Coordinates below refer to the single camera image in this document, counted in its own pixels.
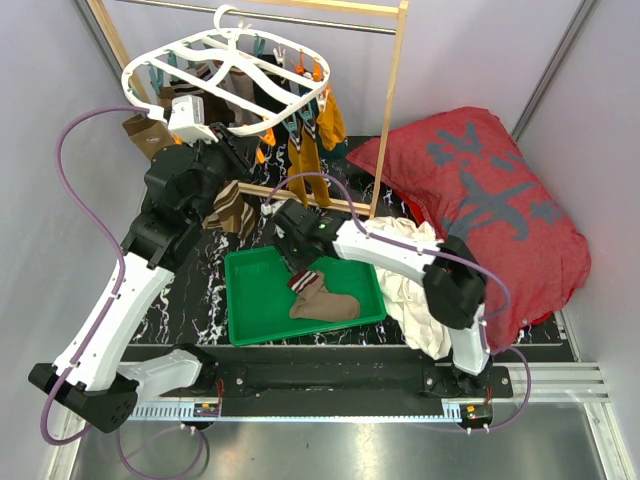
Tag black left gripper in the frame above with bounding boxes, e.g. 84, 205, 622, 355
185, 122, 261, 224

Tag orange clip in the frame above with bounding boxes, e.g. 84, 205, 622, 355
255, 128, 276, 164

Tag brown white striped sock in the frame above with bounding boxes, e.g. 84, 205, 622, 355
230, 183, 257, 239

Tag taupe sock maroon cuff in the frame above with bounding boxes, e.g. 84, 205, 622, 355
288, 270, 361, 323

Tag white round clip hanger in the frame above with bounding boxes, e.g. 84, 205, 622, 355
121, 4, 333, 137

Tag tan brown sock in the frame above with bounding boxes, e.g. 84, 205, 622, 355
122, 113, 176, 162

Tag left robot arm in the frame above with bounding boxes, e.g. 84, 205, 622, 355
28, 124, 258, 433

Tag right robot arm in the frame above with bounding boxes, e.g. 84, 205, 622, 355
261, 199, 490, 397

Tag yellow socks with striped cuffs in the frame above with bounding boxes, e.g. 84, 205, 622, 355
283, 88, 346, 207

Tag black striped sock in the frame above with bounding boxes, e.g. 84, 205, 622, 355
231, 54, 291, 125

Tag green plastic tray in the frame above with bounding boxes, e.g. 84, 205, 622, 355
224, 247, 386, 346

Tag white crumpled cloth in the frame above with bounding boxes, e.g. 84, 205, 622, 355
365, 217, 451, 360

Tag metal hanging rod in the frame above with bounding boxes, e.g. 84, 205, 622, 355
120, 0, 396, 36

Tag red pillow with blue pattern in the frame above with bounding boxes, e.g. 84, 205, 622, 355
345, 105, 592, 351

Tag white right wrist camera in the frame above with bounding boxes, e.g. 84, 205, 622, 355
261, 203, 279, 217

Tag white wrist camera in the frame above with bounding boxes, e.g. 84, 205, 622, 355
168, 95, 218, 145
261, 203, 279, 217

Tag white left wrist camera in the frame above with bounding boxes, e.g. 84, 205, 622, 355
168, 95, 218, 145

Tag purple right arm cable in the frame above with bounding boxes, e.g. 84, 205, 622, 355
265, 171, 531, 433

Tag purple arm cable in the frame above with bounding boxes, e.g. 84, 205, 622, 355
39, 105, 207, 480
265, 171, 531, 433

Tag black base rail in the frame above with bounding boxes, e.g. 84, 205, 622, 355
132, 346, 513, 422

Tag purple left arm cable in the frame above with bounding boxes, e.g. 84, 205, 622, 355
39, 105, 207, 480

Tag wooden clothes rack frame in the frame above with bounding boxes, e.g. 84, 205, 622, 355
77, 1, 409, 218

